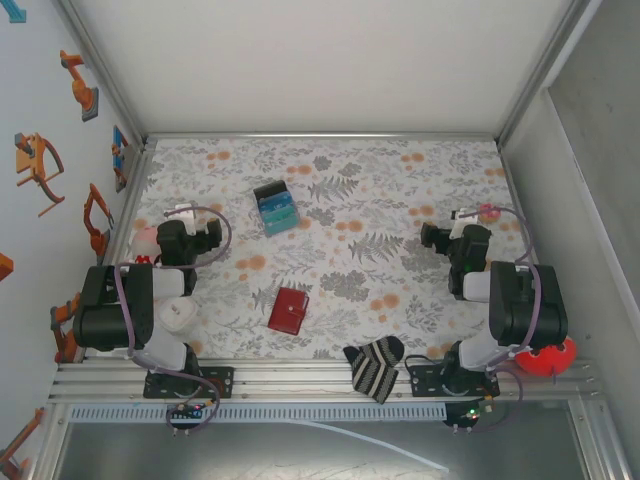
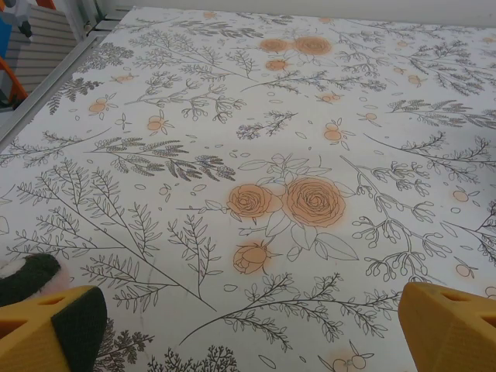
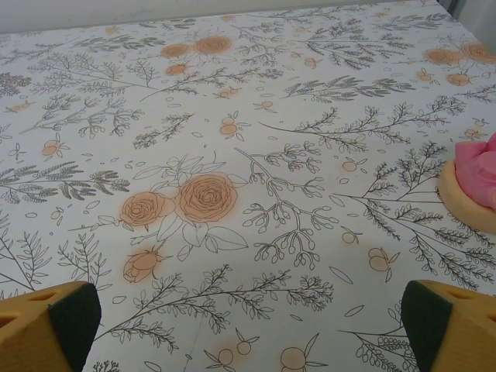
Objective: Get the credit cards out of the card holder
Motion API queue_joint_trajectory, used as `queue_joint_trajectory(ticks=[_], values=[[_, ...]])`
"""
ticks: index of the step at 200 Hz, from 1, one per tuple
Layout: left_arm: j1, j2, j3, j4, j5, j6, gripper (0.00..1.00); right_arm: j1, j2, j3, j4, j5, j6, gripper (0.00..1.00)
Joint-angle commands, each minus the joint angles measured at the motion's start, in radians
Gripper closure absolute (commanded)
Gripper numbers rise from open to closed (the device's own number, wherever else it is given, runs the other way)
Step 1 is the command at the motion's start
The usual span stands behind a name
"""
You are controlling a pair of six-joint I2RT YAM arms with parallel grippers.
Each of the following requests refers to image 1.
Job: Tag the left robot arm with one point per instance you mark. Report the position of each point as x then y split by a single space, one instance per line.
100 310

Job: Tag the orange grey robot sticker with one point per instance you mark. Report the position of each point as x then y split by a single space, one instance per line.
62 320

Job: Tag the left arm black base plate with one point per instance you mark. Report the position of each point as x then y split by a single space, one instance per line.
222 382

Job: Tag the floral table mat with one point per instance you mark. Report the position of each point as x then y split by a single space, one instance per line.
350 165

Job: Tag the small blue wall sticker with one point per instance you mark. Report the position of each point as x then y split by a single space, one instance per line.
17 11

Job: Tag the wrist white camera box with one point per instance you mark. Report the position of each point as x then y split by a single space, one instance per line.
457 230
187 216

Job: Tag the blue orange conveyor sticker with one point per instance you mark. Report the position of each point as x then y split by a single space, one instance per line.
120 160

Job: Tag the red fish plush toy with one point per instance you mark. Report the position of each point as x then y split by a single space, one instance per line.
550 357

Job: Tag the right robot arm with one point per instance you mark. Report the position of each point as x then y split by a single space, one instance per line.
525 310

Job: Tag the orange block sticker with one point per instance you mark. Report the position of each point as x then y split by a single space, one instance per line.
5 267

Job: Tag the pink plush toy polka dress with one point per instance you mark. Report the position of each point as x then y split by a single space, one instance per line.
145 237

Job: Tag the black teal card box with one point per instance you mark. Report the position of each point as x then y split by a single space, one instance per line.
280 222

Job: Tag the navy printed card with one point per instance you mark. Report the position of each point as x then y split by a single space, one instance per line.
275 203

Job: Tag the black cream striped sock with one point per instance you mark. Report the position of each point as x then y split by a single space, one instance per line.
372 370

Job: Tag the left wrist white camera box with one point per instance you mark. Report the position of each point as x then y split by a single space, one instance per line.
187 216

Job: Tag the orange crane sticker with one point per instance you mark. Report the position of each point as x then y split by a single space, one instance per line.
20 445

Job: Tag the aluminium frame post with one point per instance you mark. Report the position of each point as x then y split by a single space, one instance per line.
545 70
102 70

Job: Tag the aluminium frame rail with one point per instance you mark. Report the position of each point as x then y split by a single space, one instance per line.
135 190
320 136
300 380

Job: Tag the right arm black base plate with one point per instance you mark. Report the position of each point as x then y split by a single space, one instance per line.
425 382

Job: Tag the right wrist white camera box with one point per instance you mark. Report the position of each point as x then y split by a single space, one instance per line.
457 230

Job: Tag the orange claw machine sticker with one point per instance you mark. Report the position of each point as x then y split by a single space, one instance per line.
32 160

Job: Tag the red card holder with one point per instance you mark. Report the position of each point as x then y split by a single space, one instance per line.
287 310

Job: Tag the pink toy donut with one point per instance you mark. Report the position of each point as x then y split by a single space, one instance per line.
492 216

